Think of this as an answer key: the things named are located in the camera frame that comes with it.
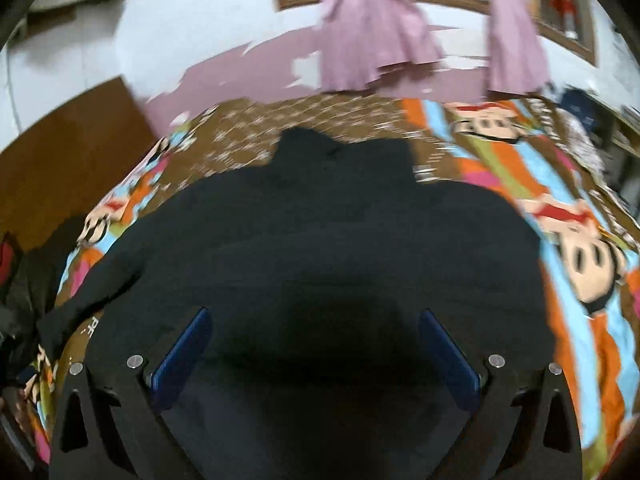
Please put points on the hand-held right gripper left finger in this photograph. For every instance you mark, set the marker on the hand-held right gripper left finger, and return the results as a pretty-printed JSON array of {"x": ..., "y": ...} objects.
[{"x": 180, "y": 355}]

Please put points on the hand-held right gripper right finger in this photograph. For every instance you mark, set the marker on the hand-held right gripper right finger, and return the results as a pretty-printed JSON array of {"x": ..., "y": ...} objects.
[{"x": 447, "y": 355}]

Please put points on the black garment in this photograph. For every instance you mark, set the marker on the black garment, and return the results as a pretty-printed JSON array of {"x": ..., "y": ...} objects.
[{"x": 320, "y": 235}]

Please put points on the dark clothes pile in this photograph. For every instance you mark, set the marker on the dark clothes pile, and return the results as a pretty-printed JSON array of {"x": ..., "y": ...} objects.
[{"x": 35, "y": 270}]

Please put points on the cartoon printed blanket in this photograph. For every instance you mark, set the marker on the cartoon printed blanket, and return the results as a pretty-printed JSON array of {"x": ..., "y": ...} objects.
[{"x": 575, "y": 260}]

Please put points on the brown wooden bed board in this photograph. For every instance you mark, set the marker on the brown wooden bed board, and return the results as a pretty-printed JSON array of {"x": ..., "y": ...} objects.
[{"x": 65, "y": 160}]

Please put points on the pink curtain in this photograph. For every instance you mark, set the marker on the pink curtain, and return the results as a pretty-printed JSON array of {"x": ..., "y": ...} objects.
[
  {"x": 512, "y": 35},
  {"x": 372, "y": 30}
]

